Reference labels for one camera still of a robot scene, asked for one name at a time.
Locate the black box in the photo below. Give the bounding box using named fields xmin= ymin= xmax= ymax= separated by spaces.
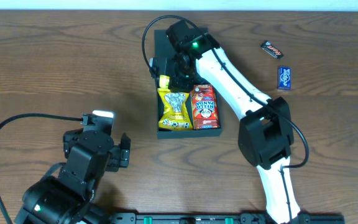
xmin=154 ymin=30 xmax=223 ymax=139

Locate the yellow candy tube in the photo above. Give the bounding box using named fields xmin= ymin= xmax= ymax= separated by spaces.
xmin=158 ymin=75 xmax=170 ymax=89

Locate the yellow Hacks candy bag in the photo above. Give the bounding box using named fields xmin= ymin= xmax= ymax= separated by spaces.
xmin=157 ymin=88 xmax=193 ymax=131

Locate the red Hello Panda box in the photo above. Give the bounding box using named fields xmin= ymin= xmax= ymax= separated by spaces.
xmin=190 ymin=84 xmax=220 ymax=129

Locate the black Mars chocolate bar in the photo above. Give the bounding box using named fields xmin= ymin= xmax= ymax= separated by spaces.
xmin=260 ymin=40 xmax=284 ymax=60

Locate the blue Eclipse mint pack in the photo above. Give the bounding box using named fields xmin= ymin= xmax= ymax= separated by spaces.
xmin=277 ymin=67 xmax=291 ymax=90

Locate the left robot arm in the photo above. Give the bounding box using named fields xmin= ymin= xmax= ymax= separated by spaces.
xmin=14 ymin=124 xmax=131 ymax=224

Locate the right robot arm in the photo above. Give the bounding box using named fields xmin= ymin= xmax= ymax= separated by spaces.
xmin=145 ymin=17 xmax=300 ymax=223

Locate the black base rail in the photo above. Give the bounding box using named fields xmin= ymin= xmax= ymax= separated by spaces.
xmin=109 ymin=213 xmax=345 ymax=224

